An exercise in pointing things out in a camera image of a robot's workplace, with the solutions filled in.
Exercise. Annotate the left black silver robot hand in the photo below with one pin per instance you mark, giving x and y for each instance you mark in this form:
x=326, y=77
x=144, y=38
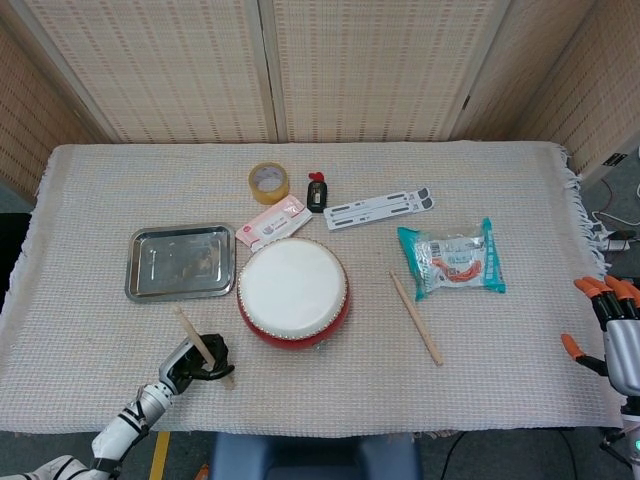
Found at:
x=180, y=367

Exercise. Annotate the right orange-tipped robot hand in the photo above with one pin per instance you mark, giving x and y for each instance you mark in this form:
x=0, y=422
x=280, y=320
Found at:
x=625, y=350

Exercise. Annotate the wooden drumstick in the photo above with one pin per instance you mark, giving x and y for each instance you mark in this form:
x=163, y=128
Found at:
x=192, y=332
x=415, y=317

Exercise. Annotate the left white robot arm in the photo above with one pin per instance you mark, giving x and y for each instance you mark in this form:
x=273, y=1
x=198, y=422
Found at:
x=120, y=435

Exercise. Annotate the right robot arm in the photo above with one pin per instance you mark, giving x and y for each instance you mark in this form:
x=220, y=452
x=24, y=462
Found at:
x=632, y=440

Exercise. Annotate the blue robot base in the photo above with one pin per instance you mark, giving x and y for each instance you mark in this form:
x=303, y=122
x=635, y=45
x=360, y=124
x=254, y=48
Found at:
x=310, y=457

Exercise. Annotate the silver metal tray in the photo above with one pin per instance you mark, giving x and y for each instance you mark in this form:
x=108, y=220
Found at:
x=175, y=262

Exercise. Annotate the red drum with white skin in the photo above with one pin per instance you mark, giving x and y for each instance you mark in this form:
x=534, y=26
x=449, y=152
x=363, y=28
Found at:
x=290, y=290

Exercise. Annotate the white power strip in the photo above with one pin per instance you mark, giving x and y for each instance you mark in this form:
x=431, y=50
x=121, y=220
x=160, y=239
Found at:
x=615, y=244

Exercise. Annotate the pink white tissue packet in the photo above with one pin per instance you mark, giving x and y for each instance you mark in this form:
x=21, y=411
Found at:
x=272, y=225

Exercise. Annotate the beige woven table cloth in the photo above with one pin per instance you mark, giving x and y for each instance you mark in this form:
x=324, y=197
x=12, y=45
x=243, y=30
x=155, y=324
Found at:
x=350, y=385

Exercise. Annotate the teal snack packet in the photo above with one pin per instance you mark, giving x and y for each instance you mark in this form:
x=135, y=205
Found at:
x=450, y=260

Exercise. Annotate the black bulky object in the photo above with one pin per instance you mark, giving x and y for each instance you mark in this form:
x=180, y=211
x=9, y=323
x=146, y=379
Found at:
x=12, y=250

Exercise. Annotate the clear yellowish tape roll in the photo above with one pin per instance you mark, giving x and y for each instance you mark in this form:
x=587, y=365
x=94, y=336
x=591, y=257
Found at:
x=270, y=182

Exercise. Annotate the small black bottle red cap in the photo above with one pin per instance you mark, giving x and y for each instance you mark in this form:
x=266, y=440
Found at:
x=317, y=195

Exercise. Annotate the white folding stand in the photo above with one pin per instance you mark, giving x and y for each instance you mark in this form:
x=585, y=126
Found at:
x=375, y=207

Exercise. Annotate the bamboo folding screen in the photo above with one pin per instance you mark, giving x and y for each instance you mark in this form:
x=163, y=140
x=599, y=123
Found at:
x=175, y=65

